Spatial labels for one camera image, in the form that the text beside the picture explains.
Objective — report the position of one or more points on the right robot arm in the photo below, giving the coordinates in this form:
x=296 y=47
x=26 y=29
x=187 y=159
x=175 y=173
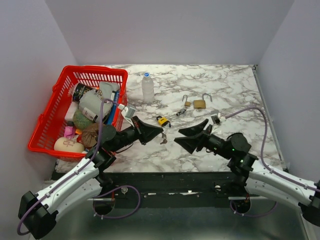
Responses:
x=257 y=177

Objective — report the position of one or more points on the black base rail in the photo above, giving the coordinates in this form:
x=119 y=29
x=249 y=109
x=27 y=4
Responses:
x=172 y=189

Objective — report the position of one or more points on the blue tube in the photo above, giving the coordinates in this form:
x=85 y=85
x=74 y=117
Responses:
x=111 y=115

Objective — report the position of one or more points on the panda keychain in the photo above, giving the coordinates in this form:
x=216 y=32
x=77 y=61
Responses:
x=181 y=111

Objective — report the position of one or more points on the pink small box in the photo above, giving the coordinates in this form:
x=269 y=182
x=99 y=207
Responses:
x=69 y=132

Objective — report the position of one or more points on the white small bottle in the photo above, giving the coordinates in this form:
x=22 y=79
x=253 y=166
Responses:
x=89 y=114

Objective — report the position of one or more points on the large brass padlock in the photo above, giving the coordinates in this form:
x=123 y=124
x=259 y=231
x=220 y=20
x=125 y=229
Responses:
x=200 y=104

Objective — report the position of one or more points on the clear water bottle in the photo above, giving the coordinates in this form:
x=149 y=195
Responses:
x=147 y=84

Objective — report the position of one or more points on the green round sponge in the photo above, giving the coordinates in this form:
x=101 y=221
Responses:
x=80 y=121

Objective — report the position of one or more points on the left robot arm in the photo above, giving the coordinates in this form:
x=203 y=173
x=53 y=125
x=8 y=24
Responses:
x=39 y=212

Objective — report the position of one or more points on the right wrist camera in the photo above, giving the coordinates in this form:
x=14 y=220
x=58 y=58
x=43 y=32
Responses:
x=217 y=117

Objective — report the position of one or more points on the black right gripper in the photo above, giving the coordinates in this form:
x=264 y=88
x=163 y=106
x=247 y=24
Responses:
x=190 y=143

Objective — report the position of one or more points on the brown round object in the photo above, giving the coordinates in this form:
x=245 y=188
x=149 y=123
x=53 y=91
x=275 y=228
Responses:
x=89 y=136

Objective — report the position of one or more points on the grey crumpled bag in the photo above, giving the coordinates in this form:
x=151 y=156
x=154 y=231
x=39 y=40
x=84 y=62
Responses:
x=93 y=99

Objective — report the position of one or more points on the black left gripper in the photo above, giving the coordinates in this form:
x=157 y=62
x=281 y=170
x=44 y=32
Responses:
x=145 y=132

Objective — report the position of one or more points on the red plastic basket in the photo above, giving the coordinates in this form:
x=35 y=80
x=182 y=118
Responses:
x=51 y=123

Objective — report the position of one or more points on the small brass padlock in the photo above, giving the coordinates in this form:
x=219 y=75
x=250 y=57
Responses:
x=187 y=103

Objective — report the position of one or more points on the yellow black padlock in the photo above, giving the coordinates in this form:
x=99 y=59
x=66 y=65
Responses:
x=163 y=121

